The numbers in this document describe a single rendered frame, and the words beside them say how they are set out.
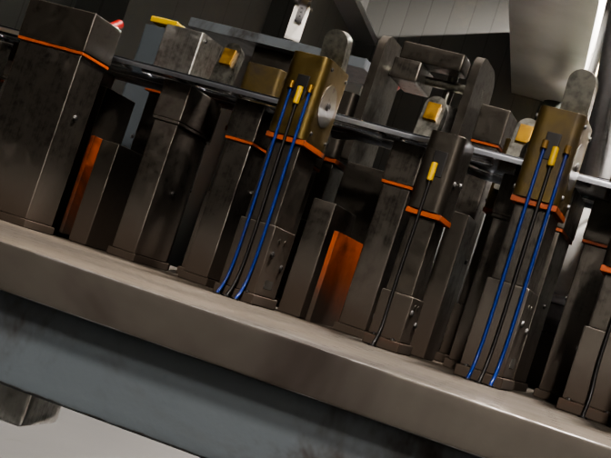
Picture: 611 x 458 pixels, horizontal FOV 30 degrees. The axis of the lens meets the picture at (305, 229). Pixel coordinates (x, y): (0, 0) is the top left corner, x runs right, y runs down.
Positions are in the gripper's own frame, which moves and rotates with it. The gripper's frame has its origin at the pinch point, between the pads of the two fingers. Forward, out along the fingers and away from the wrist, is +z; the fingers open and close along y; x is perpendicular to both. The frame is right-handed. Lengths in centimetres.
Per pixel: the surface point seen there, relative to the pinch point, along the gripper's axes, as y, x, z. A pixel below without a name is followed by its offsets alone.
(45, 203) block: 43, -27, 47
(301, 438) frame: 121, 10, 59
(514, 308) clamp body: 80, 35, 42
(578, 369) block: 82, 44, 46
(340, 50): 56, 7, 14
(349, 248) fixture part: 44, 18, 39
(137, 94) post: -8.5, -24.8, 21.5
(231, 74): 18.4, -8.0, 16.3
